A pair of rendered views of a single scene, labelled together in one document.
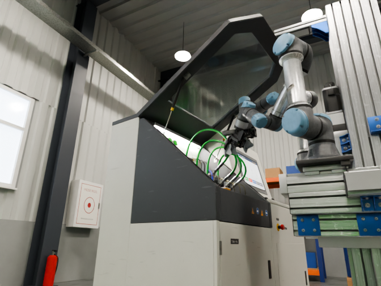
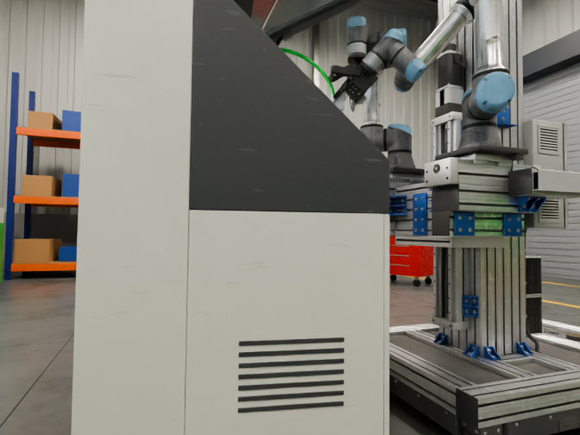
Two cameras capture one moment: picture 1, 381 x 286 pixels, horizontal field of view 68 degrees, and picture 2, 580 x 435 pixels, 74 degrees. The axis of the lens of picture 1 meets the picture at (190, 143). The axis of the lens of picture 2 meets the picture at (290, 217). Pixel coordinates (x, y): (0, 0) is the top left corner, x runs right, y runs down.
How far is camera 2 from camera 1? 119 cm
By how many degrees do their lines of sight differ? 49
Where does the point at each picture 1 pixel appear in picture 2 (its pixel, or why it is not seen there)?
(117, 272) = (160, 307)
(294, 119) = (503, 89)
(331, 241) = (462, 241)
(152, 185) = (248, 138)
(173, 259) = (306, 274)
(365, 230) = (510, 230)
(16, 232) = not seen: outside the picture
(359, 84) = not seen: hidden behind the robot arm
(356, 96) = not seen: hidden behind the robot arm
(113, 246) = (139, 256)
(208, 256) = (375, 266)
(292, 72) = (499, 18)
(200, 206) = (361, 191)
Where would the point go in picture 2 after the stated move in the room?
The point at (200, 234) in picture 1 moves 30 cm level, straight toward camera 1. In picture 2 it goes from (362, 235) to (468, 236)
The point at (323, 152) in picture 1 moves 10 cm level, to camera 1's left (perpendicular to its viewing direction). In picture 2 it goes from (495, 139) to (487, 134)
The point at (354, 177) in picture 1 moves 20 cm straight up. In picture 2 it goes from (546, 176) to (545, 117)
